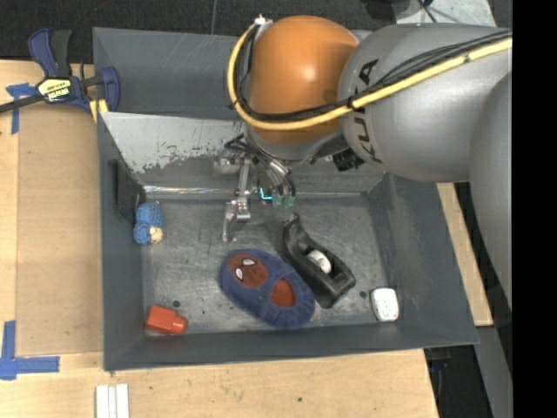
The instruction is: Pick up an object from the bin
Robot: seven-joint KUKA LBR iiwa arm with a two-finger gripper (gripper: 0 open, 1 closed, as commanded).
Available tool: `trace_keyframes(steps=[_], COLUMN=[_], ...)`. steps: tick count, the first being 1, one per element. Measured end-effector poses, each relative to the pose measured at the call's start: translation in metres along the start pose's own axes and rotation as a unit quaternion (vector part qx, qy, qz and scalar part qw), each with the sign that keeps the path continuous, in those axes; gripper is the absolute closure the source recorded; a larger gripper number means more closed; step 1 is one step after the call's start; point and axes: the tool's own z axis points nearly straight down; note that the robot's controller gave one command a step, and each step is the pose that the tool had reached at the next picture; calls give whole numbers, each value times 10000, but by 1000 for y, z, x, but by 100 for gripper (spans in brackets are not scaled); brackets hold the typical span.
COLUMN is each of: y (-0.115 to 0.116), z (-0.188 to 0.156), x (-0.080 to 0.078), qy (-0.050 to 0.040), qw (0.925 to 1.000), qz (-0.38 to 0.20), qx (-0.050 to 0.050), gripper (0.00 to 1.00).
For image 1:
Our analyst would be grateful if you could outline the blue knitted toy doll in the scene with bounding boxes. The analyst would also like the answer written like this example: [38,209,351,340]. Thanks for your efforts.
[131,200,166,246]

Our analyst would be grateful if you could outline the white speckled block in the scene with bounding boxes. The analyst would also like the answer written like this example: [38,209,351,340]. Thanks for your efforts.
[369,287,400,323]

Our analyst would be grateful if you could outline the black flat block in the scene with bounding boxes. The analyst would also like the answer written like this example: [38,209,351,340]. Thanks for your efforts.
[113,159,147,226]

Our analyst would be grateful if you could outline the blue slipper with red face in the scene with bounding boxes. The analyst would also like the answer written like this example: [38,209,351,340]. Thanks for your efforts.
[217,248,317,331]

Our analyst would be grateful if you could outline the red plastic toy brick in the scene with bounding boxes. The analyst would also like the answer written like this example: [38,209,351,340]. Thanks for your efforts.
[144,304,189,336]

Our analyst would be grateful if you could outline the grey metal bin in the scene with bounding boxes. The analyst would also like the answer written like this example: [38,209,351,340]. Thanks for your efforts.
[91,26,480,372]

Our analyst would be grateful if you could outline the black tape dispenser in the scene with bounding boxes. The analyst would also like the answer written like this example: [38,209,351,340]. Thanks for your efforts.
[281,212,358,310]

